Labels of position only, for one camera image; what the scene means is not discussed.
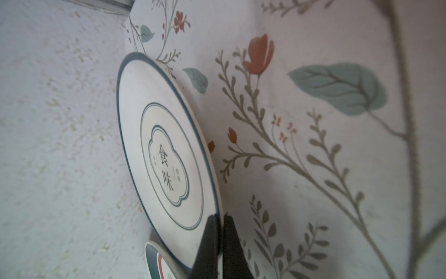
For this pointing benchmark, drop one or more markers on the green rim plate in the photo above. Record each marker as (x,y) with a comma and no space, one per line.
(160,264)

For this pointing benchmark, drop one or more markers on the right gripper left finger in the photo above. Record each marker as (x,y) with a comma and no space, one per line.
(206,262)

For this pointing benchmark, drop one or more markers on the white plate grey motif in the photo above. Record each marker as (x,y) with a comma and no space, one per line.
(167,156)

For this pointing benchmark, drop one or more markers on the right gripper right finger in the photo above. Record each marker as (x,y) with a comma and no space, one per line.
(235,265)

